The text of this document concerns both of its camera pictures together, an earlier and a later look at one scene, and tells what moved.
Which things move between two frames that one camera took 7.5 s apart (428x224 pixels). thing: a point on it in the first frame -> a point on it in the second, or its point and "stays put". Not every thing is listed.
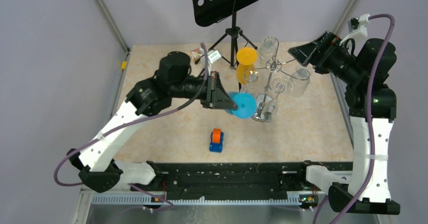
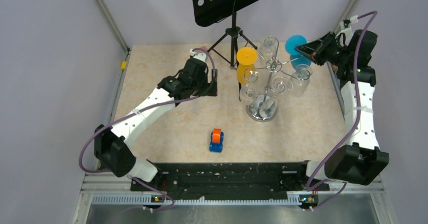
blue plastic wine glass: x=246 y=103 -> x=297 y=57
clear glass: x=267 y=106 stays put
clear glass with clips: x=299 y=82 stays put
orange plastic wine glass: x=246 y=57 stays put
